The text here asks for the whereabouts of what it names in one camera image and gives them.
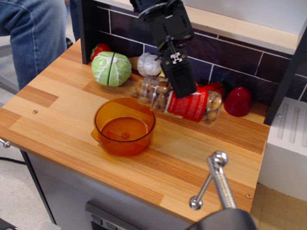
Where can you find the orange transparent plastic pot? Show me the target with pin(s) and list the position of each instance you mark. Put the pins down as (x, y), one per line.
(124, 127)

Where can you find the small metal knob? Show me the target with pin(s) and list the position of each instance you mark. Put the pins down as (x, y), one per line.
(6, 144)

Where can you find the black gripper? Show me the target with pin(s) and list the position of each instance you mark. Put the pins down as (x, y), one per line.
(171, 29)

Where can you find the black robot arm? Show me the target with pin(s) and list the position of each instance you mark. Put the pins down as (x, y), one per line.
(171, 28)

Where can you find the black shelf post right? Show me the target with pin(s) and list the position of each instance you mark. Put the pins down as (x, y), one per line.
(288, 76)

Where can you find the person leg in jeans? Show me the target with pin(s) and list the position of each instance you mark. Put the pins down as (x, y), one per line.
(37, 31)

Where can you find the green toy cabbage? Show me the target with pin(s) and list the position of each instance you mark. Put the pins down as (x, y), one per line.
(111, 69)

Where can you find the almond jar with red label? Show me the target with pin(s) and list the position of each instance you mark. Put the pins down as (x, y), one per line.
(157, 94)

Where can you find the grey control panel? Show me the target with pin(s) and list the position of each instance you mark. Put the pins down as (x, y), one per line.
(99, 219)

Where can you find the toy bread cone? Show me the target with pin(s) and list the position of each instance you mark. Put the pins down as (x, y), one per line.
(134, 62)

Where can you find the white toy garlic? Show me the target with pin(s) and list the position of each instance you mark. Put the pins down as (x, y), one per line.
(149, 65)

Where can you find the red toy chili pepper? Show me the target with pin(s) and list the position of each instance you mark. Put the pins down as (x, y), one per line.
(215, 86)

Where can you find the red toy strawberry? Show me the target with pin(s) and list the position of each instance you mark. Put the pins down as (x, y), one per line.
(101, 47)

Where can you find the black shelf post left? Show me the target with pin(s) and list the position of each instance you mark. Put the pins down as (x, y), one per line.
(87, 15)

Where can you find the black shelf post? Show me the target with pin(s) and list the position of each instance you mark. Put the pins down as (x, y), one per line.
(87, 15)
(288, 76)

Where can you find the metal clamp screw handle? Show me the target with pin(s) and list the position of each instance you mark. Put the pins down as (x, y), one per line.
(230, 217)

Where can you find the black office chair base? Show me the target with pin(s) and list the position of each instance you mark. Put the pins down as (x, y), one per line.
(69, 43)

